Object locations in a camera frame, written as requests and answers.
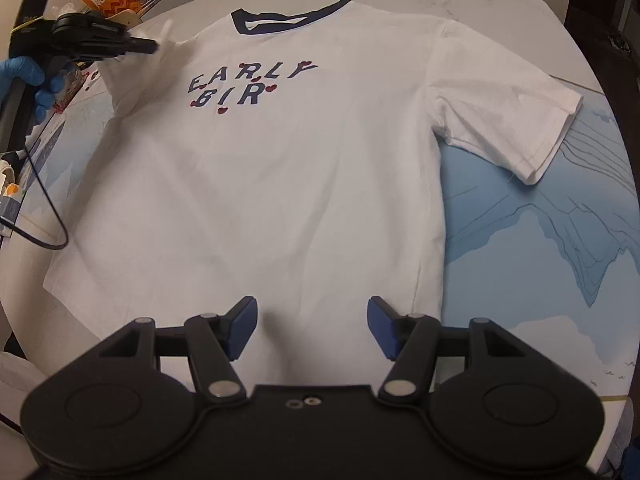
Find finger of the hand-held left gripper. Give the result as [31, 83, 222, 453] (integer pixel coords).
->
[102, 25, 161, 58]

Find white cloth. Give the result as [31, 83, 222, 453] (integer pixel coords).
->
[0, 345, 66, 443]

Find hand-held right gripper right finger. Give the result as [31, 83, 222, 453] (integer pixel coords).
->
[367, 296, 528, 397]

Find white printed t-shirt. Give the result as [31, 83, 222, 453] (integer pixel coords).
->
[42, 0, 585, 396]

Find dark chair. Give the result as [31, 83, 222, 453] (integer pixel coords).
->
[564, 0, 640, 128]

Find dark grey bar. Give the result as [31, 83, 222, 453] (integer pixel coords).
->
[0, 77, 32, 161]

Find black cable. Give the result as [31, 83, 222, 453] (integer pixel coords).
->
[0, 146, 69, 250]

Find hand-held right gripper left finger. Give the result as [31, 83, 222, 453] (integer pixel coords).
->
[97, 296, 259, 400]

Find blue printed table mat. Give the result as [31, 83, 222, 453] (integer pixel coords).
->
[20, 67, 632, 402]

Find person's left hand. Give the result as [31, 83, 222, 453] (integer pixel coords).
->
[0, 56, 67, 112]

